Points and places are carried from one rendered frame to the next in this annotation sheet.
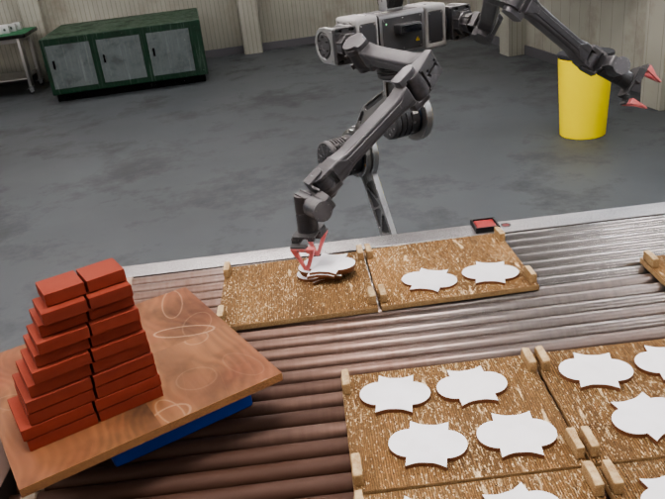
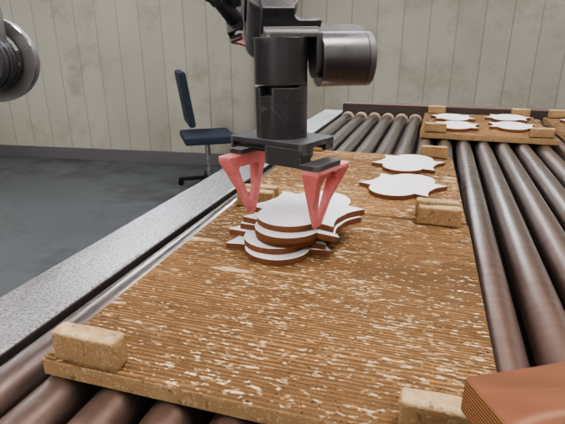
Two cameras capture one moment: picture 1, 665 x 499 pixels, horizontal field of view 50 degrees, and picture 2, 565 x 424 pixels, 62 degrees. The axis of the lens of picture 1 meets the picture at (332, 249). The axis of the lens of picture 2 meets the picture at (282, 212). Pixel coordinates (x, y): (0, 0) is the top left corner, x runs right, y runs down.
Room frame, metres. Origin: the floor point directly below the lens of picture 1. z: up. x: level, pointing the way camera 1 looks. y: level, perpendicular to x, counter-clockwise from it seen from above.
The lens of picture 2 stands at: (1.63, 0.56, 1.18)
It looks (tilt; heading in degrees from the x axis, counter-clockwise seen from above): 20 degrees down; 288
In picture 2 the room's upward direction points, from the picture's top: straight up
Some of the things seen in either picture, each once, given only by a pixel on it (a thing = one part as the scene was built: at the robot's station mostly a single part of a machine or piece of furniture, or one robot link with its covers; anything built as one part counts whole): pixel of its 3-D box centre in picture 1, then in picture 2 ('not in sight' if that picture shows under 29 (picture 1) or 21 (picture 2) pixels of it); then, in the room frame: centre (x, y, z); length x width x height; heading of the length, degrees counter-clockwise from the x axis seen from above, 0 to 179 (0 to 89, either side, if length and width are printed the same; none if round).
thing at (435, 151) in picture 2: (529, 273); (433, 151); (1.64, -0.50, 0.95); 0.06 x 0.02 x 0.03; 2
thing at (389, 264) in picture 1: (444, 268); (360, 179); (1.77, -0.30, 0.93); 0.41 x 0.35 x 0.02; 92
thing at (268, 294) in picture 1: (296, 288); (311, 280); (1.75, 0.11, 0.93); 0.41 x 0.35 x 0.02; 92
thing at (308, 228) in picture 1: (307, 223); (281, 119); (1.80, 0.06, 1.09); 0.10 x 0.07 x 0.07; 161
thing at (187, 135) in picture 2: not in sight; (204, 130); (3.48, -2.96, 0.48); 0.55 x 0.53 x 0.95; 16
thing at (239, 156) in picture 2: (314, 242); (258, 176); (1.83, 0.05, 1.02); 0.07 x 0.07 x 0.09; 71
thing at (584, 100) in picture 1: (584, 93); not in sight; (5.77, -2.21, 0.34); 0.44 x 0.43 x 0.68; 100
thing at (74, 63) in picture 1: (131, 51); not in sight; (10.91, 2.62, 0.42); 2.12 x 1.93 x 0.83; 98
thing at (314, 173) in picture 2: (306, 252); (307, 185); (1.77, 0.07, 1.02); 0.07 x 0.07 x 0.09; 71
